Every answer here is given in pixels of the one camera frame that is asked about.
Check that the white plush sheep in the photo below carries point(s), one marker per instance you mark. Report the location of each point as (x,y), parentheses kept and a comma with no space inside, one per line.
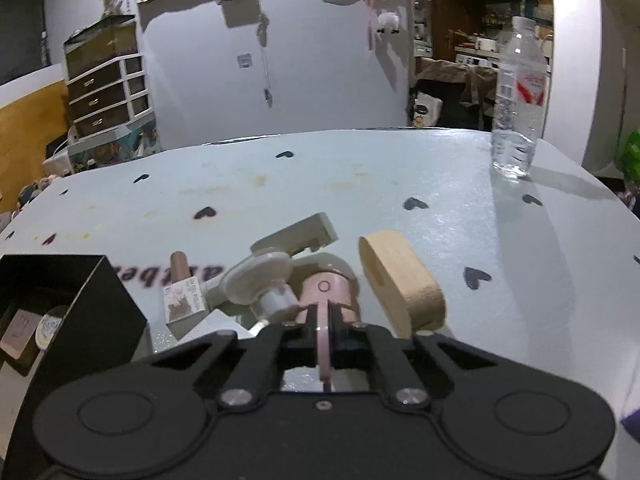
(388,20)

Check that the pink hanging ribbons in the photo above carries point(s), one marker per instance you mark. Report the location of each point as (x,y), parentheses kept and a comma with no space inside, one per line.
(370,0)

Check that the black cardboard box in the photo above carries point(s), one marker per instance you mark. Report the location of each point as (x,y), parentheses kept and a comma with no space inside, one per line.
(85,310)

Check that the white round suction hook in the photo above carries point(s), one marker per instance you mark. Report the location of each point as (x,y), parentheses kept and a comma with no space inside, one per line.
(257,275)

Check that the oval wooden block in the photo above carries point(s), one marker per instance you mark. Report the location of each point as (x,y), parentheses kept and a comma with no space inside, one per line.
(400,280)

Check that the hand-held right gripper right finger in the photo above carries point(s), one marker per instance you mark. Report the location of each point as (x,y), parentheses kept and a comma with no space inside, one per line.
(336,332)

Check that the pile of plush toys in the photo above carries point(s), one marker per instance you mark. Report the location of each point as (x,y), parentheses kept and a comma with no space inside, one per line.
(32,189)

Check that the green plastic bag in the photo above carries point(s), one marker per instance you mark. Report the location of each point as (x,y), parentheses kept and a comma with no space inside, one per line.
(631,156)

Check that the white heart-print table cover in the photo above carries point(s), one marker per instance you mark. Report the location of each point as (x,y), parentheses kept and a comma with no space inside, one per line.
(350,185)

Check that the pink round device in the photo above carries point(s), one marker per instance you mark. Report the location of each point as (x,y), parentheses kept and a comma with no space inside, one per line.
(325,287)

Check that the clear plastic water bottle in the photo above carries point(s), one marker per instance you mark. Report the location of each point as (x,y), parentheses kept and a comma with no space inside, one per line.
(520,105)

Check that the pale round tin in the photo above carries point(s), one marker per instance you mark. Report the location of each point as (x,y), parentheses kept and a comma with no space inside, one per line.
(50,327)

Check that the wall switch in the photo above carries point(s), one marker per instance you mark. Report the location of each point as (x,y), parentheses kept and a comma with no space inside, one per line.
(243,60)

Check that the glass fish tank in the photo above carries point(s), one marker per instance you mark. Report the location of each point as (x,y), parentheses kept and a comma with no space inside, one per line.
(100,42)

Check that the brown cloth covered chair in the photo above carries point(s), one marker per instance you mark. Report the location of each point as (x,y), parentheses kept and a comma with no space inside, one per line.
(452,82)

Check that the white drawer cabinet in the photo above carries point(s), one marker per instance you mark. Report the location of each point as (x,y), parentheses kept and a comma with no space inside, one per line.
(107,92)

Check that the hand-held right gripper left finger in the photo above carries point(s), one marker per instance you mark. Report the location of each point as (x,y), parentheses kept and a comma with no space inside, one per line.
(312,332)

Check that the colourful painted cabinet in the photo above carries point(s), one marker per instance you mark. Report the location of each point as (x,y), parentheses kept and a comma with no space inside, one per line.
(117,145)

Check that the white bag with bear print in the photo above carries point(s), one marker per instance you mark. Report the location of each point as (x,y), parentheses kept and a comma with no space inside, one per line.
(425,110)

